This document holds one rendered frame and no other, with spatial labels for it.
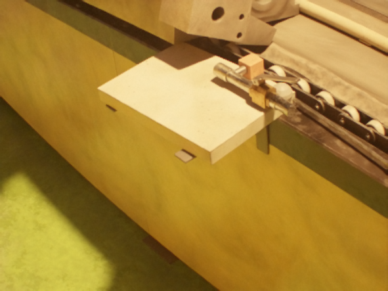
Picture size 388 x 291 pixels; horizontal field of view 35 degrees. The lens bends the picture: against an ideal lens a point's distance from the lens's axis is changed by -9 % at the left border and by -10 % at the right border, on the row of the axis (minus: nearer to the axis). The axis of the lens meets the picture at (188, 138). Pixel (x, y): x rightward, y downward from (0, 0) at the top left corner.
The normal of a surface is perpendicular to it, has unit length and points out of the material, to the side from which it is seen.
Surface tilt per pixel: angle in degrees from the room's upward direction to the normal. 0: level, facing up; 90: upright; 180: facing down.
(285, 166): 90
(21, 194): 0
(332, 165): 90
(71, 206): 0
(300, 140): 90
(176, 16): 71
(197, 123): 0
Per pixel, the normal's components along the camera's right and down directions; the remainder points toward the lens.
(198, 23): 0.63, 0.42
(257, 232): -0.78, 0.45
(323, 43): -0.11, -0.79
